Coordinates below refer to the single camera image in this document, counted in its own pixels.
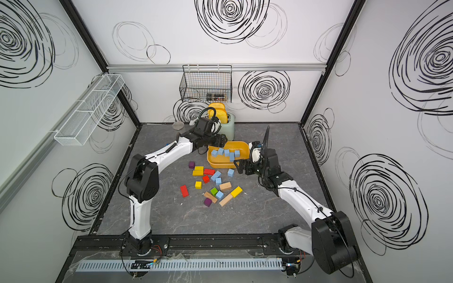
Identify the yellow toast slice front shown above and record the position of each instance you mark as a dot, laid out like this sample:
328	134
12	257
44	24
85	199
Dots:
222	116

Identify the white wire wall shelf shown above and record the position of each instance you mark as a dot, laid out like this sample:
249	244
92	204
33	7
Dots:
100	108

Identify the red block left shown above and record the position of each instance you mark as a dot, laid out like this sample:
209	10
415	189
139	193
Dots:
184	191

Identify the black wire wall basket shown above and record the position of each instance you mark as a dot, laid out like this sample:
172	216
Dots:
206	83

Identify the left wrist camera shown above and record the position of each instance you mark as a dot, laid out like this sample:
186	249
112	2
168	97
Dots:
216	126

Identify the yellow toast slice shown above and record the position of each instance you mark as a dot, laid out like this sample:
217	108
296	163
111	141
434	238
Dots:
217	106
222	116

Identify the long yellow block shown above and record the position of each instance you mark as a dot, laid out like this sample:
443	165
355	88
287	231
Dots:
236	191

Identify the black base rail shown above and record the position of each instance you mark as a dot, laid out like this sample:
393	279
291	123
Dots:
160	245

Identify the thin wood plank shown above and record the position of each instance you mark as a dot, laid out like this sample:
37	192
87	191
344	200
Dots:
208	195

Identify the yellow plastic tub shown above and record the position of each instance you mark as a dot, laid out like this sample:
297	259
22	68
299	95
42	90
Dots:
233	150

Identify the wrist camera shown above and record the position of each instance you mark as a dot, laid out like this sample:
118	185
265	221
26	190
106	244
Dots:
255	151
216	126

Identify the purple cube bottom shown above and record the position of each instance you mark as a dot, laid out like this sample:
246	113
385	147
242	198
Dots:
207	202

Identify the yellow toast slice back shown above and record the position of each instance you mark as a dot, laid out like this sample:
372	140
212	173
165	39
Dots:
217	106

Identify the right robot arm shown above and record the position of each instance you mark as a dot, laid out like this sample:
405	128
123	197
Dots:
331	239

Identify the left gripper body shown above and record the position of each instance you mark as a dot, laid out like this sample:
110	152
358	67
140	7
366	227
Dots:
212	140

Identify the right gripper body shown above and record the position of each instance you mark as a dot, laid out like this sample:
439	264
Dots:
252	168

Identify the yellow block top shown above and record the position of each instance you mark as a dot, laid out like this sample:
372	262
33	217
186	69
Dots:
199	168

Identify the yellow bar block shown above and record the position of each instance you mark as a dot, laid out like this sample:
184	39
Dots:
198	173

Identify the long red block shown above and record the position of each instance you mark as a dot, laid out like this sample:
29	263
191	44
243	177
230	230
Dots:
209	172

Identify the long natural wood plank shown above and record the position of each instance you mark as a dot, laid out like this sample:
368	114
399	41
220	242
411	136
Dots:
226	199

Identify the natural wood block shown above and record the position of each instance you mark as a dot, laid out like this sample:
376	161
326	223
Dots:
225	186

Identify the mint green toaster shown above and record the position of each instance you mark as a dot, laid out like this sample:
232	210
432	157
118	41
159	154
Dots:
228	129

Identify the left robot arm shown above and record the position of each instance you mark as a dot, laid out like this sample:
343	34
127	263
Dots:
142	180

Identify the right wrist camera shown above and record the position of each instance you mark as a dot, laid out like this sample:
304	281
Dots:
255	151

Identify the white slotted cable duct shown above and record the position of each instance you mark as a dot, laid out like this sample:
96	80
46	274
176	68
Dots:
229	264

